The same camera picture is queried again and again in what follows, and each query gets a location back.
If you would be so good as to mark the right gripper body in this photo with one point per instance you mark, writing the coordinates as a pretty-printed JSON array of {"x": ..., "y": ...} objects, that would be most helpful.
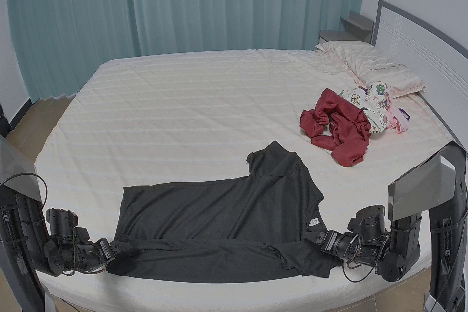
[{"x": 336, "y": 244}]

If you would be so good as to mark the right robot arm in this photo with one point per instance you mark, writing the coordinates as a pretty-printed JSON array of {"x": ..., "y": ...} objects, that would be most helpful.
[{"x": 406, "y": 237}]

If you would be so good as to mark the pink garment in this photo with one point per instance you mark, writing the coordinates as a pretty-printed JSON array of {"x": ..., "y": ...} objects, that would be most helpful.
[{"x": 402, "y": 126}]

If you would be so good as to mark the dark red garment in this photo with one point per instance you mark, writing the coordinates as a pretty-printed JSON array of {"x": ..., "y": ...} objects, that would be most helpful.
[{"x": 347, "y": 135}]

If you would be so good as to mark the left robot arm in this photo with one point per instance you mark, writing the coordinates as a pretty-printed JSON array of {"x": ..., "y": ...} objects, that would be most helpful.
[{"x": 22, "y": 230}]

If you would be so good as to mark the grey bedside table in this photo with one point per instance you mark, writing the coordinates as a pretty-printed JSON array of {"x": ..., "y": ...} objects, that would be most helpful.
[{"x": 356, "y": 23}]

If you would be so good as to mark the purple garment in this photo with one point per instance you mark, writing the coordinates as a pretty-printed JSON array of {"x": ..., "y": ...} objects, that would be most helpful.
[{"x": 404, "y": 115}]

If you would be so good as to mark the black T-shirt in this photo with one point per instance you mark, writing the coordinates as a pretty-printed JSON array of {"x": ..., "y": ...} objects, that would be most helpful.
[{"x": 219, "y": 211}]

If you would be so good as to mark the white printed pyjama top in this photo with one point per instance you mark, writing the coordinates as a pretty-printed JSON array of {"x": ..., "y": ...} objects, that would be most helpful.
[{"x": 376, "y": 109}]

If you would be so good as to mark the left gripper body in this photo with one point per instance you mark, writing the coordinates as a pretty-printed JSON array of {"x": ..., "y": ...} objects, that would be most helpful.
[{"x": 91, "y": 257}]

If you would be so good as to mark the cream pillow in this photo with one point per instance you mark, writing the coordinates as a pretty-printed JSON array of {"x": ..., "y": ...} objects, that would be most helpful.
[{"x": 373, "y": 63}]

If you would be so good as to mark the bed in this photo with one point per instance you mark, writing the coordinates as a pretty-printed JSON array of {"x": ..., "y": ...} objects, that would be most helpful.
[{"x": 182, "y": 102}]

